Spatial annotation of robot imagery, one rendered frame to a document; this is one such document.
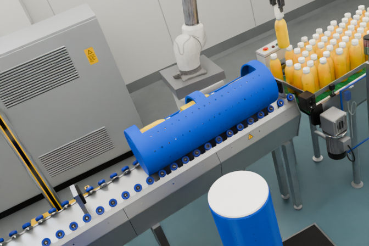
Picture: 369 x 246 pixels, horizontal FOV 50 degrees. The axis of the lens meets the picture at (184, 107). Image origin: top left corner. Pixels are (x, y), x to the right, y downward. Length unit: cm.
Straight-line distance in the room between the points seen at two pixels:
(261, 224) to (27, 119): 242
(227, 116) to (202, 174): 37
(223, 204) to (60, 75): 212
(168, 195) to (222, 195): 48
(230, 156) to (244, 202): 58
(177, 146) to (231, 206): 49
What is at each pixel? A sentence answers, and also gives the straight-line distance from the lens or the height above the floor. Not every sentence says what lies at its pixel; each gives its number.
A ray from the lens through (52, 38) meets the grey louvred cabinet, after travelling 343.
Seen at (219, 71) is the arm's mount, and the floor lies 106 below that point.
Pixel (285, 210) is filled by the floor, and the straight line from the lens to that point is 312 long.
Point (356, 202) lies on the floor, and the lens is 314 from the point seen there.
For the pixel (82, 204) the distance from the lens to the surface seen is 220.
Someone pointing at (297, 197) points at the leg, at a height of 12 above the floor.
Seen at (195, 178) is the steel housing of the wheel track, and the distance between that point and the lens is 229.
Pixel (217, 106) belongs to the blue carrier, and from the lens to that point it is 217.
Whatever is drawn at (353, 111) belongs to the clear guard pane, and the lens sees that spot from 269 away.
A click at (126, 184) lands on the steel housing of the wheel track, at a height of 93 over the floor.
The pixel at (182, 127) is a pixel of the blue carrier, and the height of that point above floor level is 117.
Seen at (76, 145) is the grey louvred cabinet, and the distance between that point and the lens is 385.
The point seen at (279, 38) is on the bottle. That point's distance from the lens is 259.
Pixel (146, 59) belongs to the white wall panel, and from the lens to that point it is 502.
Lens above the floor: 236
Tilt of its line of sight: 32 degrees down
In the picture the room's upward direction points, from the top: 19 degrees counter-clockwise
